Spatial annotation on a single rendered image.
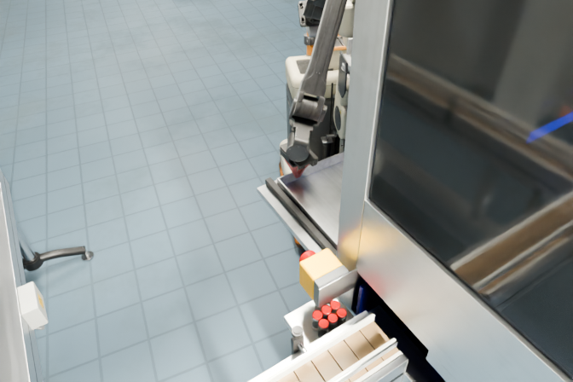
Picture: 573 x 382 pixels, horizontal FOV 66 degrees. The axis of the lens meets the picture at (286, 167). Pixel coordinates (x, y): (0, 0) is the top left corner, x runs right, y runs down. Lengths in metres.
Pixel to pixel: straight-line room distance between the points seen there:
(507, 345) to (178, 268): 1.80
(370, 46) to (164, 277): 1.81
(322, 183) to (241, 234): 1.13
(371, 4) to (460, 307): 0.44
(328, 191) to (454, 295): 0.65
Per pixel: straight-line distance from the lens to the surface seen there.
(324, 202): 1.23
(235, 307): 2.09
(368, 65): 0.64
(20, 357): 1.55
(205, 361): 1.98
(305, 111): 1.10
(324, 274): 0.88
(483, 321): 0.69
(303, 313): 1.01
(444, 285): 0.71
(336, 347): 0.92
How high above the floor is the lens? 1.73
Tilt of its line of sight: 39 degrees down
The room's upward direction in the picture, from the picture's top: 2 degrees counter-clockwise
